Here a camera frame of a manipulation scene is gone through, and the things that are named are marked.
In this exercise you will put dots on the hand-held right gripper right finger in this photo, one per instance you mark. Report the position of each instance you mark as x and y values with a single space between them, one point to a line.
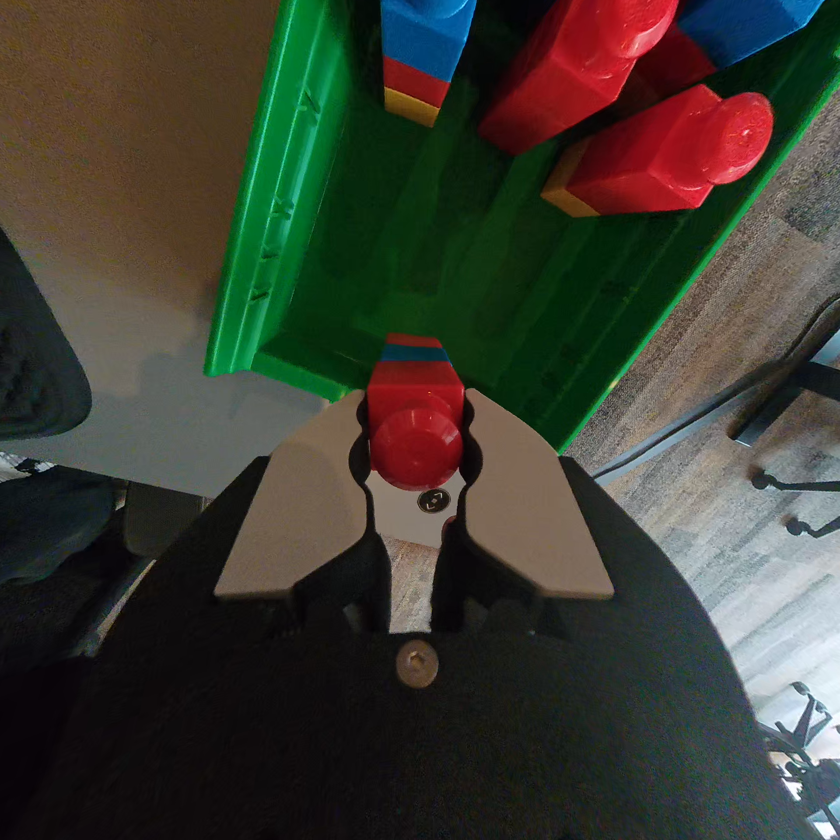
531 512

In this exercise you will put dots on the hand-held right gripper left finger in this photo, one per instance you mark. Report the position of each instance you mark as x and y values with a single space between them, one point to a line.
295 512

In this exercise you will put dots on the red mega block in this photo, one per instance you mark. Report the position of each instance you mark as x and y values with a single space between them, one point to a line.
663 154
413 426
571 72
417 80
413 340

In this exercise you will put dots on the blue mega block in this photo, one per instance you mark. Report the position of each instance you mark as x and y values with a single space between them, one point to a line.
415 355
423 33
741 26

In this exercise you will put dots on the green plastic bin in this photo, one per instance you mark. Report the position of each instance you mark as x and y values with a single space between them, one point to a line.
426 249

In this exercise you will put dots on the yellow mega block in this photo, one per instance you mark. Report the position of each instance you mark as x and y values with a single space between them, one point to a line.
410 105
569 187

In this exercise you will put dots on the black round table button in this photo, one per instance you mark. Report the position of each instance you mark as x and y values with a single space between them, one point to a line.
433 501

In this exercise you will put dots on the dark cloth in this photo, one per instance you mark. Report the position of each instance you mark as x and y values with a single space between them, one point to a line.
52 525

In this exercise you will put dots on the black chair wheel base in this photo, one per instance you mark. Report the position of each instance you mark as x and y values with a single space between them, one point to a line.
807 741
797 499

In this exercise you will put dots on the black table leg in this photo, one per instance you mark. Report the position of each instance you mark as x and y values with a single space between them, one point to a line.
787 394

